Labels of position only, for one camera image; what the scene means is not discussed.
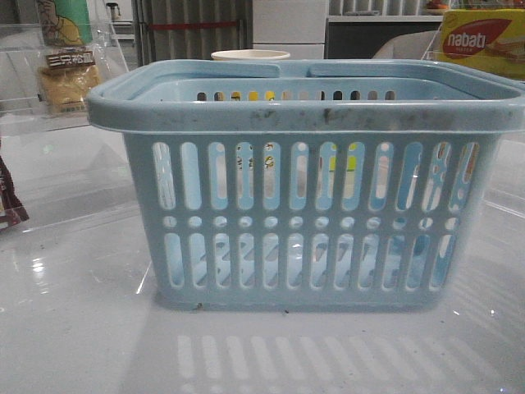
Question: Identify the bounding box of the red barrier belt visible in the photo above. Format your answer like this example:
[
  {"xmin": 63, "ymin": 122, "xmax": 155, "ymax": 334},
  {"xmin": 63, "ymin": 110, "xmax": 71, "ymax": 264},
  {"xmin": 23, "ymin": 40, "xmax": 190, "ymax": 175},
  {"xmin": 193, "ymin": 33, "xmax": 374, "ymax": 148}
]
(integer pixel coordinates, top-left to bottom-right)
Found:
[{"xmin": 148, "ymin": 21, "xmax": 239, "ymax": 31}]

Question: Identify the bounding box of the clear acrylic left shelf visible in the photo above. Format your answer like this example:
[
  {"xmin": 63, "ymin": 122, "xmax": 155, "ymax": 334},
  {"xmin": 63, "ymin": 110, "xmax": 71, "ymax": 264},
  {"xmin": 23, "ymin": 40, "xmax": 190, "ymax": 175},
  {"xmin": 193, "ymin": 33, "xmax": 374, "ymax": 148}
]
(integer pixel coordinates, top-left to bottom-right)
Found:
[{"xmin": 0, "ymin": 19, "xmax": 140, "ymax": 235}]

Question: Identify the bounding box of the packaged bread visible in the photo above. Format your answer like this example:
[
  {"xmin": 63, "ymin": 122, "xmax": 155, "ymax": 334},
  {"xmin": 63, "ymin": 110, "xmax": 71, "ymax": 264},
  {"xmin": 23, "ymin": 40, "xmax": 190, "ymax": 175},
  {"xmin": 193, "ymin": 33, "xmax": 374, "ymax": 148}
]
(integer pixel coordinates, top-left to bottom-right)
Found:
[{"xmin": 37, "ymin": 47, "xmax": 103, "ymax": 115}]

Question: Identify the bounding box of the clear acrylic shelf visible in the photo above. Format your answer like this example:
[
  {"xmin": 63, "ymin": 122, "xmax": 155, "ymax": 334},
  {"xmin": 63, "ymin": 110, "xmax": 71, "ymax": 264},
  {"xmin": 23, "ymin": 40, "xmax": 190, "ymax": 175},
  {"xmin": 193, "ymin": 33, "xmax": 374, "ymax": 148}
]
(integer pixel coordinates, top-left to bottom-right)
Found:
[
  {"xmin": 0, "ymin": 19, "xmax": 140, "ymax": 235},
  {"xmin": 418, "ymin": 0, "xmax": 525, "ymax": 83}
]

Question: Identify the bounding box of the green cartoon snack bag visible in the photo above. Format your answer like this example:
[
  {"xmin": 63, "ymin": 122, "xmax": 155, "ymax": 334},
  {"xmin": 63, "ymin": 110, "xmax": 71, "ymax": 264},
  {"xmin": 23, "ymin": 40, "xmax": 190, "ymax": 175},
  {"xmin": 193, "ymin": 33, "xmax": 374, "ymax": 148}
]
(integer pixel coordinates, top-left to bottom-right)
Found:
[{"xmin": 36, "ymin": 0, "xmax": 93, "ymax": 47}]

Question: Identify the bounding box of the yellow nabati wafer box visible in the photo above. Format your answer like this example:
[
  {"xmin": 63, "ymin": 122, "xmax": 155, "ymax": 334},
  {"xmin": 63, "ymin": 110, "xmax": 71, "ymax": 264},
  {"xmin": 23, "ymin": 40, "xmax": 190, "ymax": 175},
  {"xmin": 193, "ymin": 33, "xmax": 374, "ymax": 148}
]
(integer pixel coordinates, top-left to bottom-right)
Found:
[{"xmin": 434, "ymin": 8, "xmax": 525, "ymax": 81}]

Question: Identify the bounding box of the plate of fruit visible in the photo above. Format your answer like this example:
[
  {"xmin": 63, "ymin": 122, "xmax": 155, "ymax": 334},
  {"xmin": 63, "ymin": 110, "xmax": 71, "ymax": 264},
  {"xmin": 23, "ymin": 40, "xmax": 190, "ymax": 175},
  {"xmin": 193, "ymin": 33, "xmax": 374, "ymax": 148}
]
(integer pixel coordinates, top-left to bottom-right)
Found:
[{"xmin": 425, "ymin": 0, "xmax": 450, "ymax": 12}]

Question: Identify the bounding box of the light blue plastic basket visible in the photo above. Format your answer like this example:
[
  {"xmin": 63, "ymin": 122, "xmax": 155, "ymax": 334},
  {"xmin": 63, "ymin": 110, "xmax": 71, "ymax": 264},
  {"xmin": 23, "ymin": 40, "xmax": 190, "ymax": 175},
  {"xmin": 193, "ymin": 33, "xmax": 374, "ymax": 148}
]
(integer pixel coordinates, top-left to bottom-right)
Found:
[{"xmin": 86, "ymin": 59, "xmax": 524, "ymax": 310}]

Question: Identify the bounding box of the dark brown snack packet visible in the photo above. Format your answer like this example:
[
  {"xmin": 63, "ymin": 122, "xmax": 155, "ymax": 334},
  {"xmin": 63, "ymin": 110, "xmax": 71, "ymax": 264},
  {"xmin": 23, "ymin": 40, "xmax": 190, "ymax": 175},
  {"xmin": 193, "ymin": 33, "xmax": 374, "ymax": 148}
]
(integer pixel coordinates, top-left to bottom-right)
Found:
[{"xmin": 1, "ymin": 160, "xmax": 30, "ymax": 231}]

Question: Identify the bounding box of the clear acrylic right shelf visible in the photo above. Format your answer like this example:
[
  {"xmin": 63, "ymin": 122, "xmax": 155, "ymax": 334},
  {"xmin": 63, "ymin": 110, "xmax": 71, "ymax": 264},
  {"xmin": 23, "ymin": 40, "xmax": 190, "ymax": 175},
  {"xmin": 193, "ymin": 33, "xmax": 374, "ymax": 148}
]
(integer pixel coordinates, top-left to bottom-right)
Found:
[{"xmin": 418, "ymin": 0, "xmax": 525, "ymax": 83}]

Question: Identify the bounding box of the white cabinet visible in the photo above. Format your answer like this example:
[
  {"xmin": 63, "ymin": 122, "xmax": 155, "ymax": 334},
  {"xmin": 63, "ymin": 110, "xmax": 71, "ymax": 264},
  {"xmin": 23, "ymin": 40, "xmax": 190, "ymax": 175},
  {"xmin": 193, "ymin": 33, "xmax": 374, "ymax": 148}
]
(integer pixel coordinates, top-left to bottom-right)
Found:
[{"xmin": 252, "ymin": 0, "xmax": 329, "ymax": 59}]

